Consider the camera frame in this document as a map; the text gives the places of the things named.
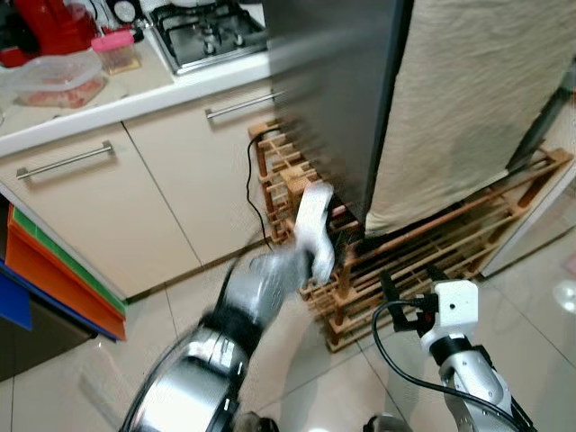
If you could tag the red coffee machine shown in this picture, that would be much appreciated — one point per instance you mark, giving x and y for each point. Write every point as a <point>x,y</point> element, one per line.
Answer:
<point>49,27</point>

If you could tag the green cutting board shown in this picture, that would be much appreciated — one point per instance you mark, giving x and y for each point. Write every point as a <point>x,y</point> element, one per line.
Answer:
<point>56,249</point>

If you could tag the orange cutting board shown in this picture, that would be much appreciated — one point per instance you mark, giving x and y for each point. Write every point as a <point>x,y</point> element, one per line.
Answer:
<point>63,283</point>

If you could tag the grey robot foot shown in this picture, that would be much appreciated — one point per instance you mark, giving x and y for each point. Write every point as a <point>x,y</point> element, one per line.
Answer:
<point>389,423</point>
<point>256,423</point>

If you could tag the small pink-lid container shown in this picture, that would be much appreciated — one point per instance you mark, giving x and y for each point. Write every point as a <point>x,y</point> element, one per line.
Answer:
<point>115,43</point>

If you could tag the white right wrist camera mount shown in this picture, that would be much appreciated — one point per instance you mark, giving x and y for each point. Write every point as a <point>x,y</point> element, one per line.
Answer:
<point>454,306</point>

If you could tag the grey right robot foot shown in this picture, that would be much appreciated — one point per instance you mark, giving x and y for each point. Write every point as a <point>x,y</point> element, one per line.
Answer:
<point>389,423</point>

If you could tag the wooden wine rack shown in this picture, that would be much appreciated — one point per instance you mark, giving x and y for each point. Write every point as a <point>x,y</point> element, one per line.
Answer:
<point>268,133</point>

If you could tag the clear plastic food container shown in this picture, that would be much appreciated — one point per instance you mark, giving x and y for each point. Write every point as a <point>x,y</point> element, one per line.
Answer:
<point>54,85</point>

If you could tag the round black dial timer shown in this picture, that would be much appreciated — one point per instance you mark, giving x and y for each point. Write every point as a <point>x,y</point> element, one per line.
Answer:
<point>123,11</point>

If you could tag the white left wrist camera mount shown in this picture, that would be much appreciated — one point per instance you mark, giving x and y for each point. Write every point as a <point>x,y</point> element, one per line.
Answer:
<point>313,225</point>

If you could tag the grey left robot foot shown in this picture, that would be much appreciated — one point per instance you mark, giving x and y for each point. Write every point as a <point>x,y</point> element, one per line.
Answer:
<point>256,423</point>

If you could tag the white side cabinet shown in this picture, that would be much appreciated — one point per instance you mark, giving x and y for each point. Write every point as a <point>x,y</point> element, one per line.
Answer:
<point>540,216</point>

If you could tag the beige kitchen cabinet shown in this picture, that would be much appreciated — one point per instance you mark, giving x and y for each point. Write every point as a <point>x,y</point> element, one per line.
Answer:
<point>180,198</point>

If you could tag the steel gas hob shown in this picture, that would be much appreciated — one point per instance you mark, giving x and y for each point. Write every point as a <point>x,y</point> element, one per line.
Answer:
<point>207,40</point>

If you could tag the beige counter mat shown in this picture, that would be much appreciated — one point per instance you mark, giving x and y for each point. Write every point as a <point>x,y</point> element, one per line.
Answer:
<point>135,85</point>

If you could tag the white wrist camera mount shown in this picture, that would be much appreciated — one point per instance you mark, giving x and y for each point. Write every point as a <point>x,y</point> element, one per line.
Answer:
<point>454,306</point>
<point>313,225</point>

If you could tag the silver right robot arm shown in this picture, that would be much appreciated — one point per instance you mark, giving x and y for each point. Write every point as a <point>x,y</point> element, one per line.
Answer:
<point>472,378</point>

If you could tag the beige cloth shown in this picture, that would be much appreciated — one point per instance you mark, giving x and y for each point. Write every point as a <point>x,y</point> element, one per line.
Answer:
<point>468,108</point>

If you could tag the tall grey steel cabinet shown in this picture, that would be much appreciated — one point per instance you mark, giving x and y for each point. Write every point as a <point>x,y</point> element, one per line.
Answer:
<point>333,90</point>

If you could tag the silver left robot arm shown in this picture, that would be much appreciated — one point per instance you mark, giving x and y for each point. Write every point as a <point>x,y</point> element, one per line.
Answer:
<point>198,387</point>

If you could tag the dark steel fridge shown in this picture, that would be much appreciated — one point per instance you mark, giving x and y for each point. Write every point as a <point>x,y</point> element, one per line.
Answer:
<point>36,346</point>

